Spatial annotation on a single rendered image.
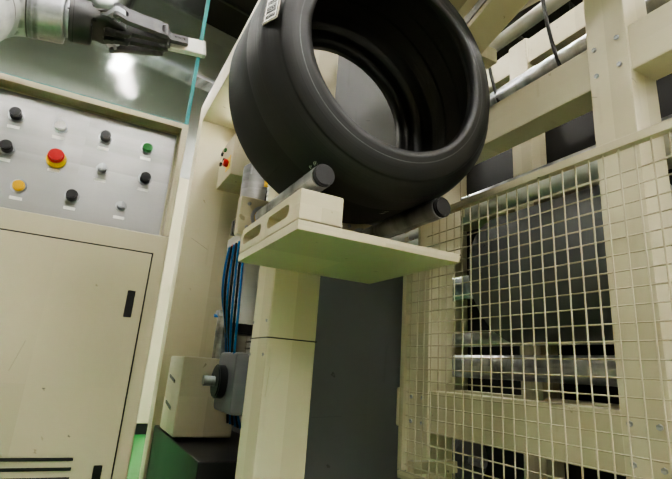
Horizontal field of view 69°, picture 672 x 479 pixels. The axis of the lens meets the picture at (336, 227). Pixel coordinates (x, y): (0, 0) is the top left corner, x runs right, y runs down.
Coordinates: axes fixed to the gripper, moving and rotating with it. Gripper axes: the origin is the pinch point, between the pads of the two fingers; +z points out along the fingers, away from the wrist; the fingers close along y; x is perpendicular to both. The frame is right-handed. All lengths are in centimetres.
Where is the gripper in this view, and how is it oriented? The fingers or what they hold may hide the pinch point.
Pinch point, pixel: (187, 45)
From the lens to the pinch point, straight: 104.9
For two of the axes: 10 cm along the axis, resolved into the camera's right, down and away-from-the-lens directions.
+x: 0.5, 9.7, -2.2
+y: -4.7, 2.2, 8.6
